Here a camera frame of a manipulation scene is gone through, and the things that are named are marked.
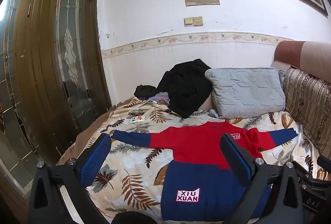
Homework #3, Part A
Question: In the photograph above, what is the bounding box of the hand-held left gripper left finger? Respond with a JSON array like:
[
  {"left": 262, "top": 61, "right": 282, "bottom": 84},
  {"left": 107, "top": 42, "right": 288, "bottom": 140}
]
[{"left": 28, "top": 133, "right": 112, "bottom": 224}]

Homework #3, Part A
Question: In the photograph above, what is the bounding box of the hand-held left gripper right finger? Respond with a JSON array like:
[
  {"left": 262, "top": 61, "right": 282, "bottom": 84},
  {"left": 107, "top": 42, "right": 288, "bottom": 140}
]
[{"left": 219, "top": 133, "right": 305, "bottom": 224}]

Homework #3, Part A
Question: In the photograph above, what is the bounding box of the red and blue sweater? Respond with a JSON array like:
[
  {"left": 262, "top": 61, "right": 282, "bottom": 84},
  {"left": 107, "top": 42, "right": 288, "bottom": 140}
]
[{"left": 111, "top": 121, "right": 298, "bottom": 222}]

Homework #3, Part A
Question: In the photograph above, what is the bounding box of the leaf print blanket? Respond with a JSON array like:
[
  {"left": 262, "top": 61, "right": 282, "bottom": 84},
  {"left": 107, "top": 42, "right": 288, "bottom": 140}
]
[{"left": 55, "top": 96, "right": 321, "bottom": 224}]

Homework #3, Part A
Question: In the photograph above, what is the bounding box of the grey quilted pillow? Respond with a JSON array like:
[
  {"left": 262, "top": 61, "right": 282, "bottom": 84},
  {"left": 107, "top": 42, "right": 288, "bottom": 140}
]
[{"left": 205, "top": 67, "right": 286, "bottom": 119}]

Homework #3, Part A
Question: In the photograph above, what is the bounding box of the small black cloth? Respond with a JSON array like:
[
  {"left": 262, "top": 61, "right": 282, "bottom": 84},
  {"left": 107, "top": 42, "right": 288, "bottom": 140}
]
[{"left": 134, "top": 85, "right": 157, "bottom": 100}]

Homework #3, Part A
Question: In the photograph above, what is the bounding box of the brown striped cushion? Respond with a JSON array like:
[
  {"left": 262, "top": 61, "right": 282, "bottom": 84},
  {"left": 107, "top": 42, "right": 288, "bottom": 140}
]
[{"left": 283, "top": 68, "right": 331, "bottom": 160}]

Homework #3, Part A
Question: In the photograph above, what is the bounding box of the purple cloth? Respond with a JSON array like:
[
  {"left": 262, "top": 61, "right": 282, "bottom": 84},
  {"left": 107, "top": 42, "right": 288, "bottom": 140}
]
[{"left": 149, "top": 92, "right": 170, "bottom": 106}]

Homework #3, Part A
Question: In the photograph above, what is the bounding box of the black garment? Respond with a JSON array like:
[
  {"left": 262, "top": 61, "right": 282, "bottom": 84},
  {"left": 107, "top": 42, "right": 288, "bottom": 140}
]
[{"left": 156, "top": 59, "right": 213, "bottom": 118}]

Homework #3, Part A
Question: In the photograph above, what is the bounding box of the wooden glass-panel wardrobe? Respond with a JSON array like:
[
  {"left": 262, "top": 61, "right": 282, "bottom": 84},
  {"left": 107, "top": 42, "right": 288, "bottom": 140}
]
[{"left": 0, "top": 0, "right": 112, "bottom": 199}]

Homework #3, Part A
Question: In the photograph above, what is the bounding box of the red and pink headboard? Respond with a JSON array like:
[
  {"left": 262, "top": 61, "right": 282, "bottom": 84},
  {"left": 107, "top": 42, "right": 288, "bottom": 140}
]
[{"left": 274, "top": 41, "right": 331, "bottom": 72}]

